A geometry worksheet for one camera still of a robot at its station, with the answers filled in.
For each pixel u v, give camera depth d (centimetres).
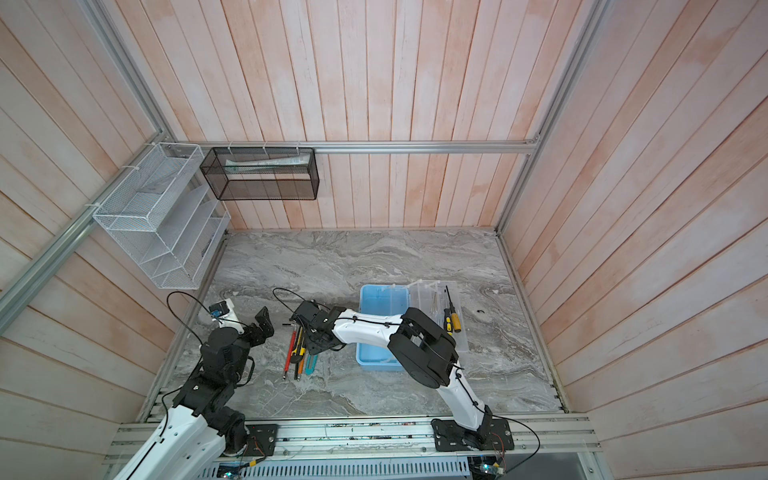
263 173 105
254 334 70
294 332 92
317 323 70
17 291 52
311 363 85
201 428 54
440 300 88
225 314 66
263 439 73
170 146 91
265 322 72
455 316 83
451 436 73
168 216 74
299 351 86
